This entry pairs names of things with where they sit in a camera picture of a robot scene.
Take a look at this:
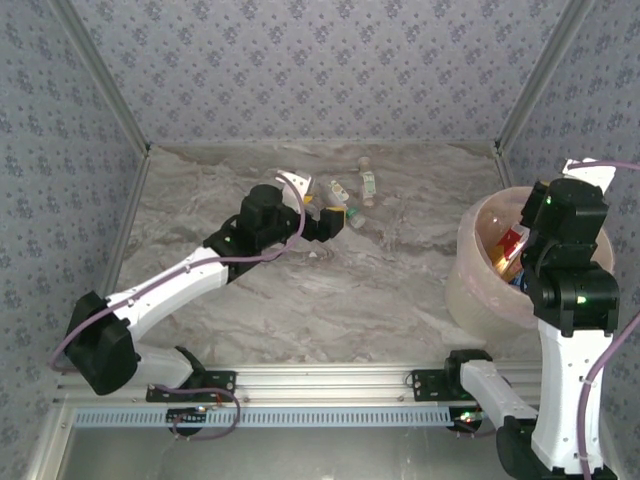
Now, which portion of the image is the amber bottle red label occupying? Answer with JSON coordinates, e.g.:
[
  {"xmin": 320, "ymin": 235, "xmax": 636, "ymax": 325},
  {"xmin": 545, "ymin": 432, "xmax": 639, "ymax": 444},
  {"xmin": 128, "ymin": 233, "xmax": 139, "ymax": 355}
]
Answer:
[{"xmin": 492, "ymin": 224, "xmax": 532, "ymax": 281}]

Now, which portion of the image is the pink round bin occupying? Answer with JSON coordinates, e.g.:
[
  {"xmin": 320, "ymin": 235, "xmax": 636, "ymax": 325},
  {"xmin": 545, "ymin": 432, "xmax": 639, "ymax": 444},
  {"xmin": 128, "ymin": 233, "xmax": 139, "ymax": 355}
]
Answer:
[{"xmin": 444, "ymin": 185, "xmax": 617, "ymax": 344}]

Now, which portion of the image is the small bottle plant label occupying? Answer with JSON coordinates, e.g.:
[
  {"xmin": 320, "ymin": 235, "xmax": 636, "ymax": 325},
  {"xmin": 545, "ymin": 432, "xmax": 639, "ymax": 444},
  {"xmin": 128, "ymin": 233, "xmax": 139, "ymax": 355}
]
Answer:
[{"xmin": 325, "ymin": 179, "xmax": 350, "ymax": 207}]

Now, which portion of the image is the small bottle beige cap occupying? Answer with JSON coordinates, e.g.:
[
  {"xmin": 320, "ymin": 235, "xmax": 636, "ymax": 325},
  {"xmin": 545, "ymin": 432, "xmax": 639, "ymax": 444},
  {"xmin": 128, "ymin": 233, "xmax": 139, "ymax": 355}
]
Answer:
[{"xmin": 357, "ymin": 156, "xmax": 377, "ymax": 207}]

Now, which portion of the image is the small controller board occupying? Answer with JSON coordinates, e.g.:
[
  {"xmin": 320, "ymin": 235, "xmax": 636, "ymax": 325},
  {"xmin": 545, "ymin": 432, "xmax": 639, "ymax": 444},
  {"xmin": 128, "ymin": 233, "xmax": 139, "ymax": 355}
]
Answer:
[
  {"xmin": 449, "ymin": 407, "xmax": 489, "ymax": 431},
  {"xmin": 166, "ymin": 407, "xmax": 209, "ymax": 426}
]

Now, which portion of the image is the grey metal sheet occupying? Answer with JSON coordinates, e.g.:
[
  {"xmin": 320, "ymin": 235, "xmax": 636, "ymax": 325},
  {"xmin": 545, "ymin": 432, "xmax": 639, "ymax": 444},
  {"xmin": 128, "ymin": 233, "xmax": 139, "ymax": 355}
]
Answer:
[{"xmin": 29, "ymin": 404, "xmax": 506, "ymax": 480}]

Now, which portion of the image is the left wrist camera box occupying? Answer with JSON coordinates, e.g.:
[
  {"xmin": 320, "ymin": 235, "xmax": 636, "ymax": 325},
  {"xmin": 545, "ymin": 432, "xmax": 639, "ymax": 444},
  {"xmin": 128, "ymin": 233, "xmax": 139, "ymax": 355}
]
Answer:
[{"xmin": 274, "ymin": 169, "xmax": 317, "ymax": 206}]

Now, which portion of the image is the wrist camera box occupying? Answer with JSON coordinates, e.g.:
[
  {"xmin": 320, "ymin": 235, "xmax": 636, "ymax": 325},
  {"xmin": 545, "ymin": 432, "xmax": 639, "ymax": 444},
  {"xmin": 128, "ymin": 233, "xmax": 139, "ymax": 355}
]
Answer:
[
  {"xmin": 562, "ymin": 157, "xmax": 617, "ymax": 194},
  {"xmin": 274, "ymin": 169, "xmax": 317, "ymax": 206}
]

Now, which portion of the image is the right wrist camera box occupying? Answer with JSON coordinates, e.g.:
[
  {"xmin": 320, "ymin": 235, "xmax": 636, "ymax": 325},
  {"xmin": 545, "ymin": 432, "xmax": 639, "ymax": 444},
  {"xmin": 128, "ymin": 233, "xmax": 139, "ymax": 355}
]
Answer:
[{"xmin": 562, "ymin": 157, "xmax": 617, "ymax": 194}]

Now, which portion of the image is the aluminium frame post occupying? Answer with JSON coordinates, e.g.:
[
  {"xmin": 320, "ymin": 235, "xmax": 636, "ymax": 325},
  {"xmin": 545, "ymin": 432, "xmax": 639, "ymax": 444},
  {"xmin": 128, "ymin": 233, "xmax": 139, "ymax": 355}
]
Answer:
[
  {"xmin": 47, "ymin": 0, "xmax": 151, "ymax": 154},
  {"xmin": 492, "ymin": 0, "xmax": 599, "ymax": 156}
]

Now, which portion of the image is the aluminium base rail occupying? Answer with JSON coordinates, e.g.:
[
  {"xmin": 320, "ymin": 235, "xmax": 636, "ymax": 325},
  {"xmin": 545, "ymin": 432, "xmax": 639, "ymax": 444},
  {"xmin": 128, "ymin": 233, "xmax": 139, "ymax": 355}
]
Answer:
[{"xmin": 54, "ymin": 364, "xmax": 546, "ymax": 404}]

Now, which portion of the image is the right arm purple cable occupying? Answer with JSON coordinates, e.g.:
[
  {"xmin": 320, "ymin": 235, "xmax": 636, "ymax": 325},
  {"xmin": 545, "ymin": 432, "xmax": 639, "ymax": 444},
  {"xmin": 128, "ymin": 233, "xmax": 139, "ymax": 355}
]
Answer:
[{"xmin": 469, "ymin": 158, "xmax": 640, "ymax": 474}]

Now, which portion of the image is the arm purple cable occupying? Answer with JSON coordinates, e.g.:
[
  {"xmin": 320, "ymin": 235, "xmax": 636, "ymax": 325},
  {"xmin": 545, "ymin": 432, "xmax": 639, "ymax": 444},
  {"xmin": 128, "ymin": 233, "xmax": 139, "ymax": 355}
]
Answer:
[
  {"xmin": 49, "ymin": 172, "xmax": 243, "ymax": 442},
  {"xmin": 469, "ymin": 158, "xmax": 640, "ymax": 474}
]

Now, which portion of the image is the slotted cable duct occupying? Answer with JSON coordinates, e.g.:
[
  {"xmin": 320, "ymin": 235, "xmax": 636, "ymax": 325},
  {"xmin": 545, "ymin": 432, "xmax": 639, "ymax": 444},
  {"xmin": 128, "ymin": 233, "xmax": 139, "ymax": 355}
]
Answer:
[{"xmin": 73, "ymin": 405, "xmax": 451, "ymax": 427}]

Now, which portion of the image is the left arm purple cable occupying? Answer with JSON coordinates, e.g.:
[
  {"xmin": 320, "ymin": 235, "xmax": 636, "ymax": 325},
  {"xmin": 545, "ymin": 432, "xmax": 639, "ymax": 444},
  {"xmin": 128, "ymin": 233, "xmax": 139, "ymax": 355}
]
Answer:
[{"xmin": 49, "ymin": 172, "xmax": 243, "ymax": 442}]

